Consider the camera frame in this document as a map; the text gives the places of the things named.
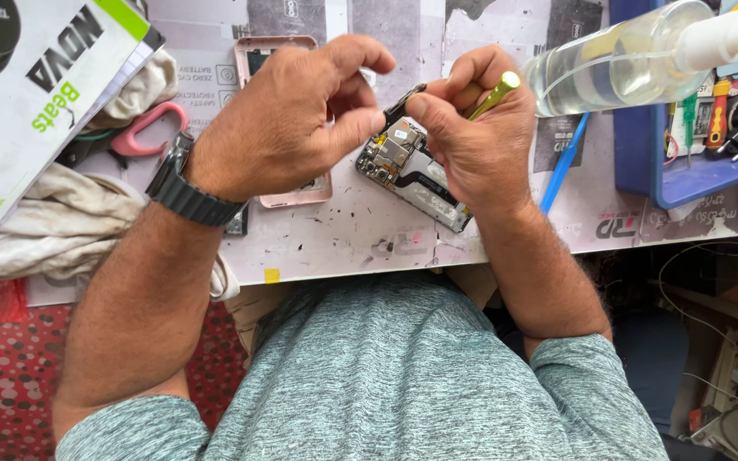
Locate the person's left hand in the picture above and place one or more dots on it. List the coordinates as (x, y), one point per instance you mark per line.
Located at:
(266, 121)

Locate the person's right hand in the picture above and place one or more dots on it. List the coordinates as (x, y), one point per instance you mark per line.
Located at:
(487, 150)

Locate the yellow-green screwdriver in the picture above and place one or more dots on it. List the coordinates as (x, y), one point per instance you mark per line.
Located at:
(500, 86)

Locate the black phone cover plate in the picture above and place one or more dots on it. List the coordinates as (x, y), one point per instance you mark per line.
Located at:
(401, 107)

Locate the blue plastic pry tool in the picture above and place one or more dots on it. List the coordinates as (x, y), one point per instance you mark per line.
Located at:
(561, 166)

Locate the opened smartphone with exposed board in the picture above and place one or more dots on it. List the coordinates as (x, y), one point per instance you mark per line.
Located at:
(407, 170)

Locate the small dark phone part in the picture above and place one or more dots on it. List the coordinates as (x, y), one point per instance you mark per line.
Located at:
(238, 223)

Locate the black wristwatch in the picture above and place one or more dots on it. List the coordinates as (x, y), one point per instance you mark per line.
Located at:
(183, 195)

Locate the white paper pad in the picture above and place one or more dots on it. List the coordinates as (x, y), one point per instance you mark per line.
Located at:
(135, 64)

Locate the printed paper table cover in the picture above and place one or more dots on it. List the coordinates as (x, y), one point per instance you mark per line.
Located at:
(356, 237)

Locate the blue plastic tray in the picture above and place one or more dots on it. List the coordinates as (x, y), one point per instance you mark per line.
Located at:
(638, 147)

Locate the clear spray bottle white nozzle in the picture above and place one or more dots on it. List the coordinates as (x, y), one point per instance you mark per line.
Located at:
(612, 64)

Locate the yellow tape piece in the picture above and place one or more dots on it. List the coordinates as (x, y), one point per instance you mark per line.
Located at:
(271, 276)

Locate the green thin screwdriver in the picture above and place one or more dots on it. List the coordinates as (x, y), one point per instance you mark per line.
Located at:
(689, 121)

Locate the beige cloth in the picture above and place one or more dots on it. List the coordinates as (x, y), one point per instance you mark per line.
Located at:
(61, 224)

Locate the red and yellow screwdriver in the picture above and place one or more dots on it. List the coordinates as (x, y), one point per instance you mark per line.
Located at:
(718, 115)

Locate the white printed product box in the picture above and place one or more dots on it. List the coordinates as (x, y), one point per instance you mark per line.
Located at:
(29, 109)

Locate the grey-green shirt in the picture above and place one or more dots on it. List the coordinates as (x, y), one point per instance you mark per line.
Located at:
(394, 378)

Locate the dark blue trousers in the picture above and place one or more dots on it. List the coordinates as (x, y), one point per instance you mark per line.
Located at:
(654, 365)

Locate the red dotted cloth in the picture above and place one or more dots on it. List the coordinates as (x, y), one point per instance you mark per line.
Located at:
(4, 378)

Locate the pink phone back frame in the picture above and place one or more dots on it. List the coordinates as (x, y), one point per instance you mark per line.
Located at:
(260, 51)

